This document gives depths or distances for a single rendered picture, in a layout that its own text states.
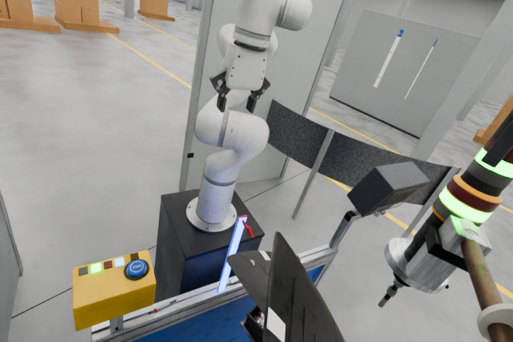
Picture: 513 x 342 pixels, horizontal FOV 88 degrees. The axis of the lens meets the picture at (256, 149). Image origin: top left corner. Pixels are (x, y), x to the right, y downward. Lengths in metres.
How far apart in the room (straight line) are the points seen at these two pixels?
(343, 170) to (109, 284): 1.90
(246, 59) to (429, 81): 5.85
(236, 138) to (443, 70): 5.75
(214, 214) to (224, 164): 0.21
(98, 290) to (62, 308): 1.27
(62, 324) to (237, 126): 1.50
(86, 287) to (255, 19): 0.67
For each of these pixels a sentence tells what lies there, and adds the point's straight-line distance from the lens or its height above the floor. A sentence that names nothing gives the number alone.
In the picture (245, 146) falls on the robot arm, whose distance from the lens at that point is 0.80.
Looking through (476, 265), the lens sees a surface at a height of 1.54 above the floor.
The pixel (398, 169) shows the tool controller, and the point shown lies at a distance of 1.19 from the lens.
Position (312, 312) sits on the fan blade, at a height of 1.39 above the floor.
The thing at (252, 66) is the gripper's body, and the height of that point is 1.54.
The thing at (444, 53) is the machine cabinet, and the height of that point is 1.66.
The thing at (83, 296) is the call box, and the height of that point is 1.07.
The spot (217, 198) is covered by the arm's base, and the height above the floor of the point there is 1.07.
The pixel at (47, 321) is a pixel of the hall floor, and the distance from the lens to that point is 1.97.
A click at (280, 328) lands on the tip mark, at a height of 1.43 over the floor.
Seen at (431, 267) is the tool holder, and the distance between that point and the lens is 0.35.
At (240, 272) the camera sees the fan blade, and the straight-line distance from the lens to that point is 0.61.
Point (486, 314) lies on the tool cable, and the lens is 0.25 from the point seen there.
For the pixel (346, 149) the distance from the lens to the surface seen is 2.21.
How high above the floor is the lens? 1.68
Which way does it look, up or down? 29 degrees down
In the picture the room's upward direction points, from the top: 16 degrees clockwise
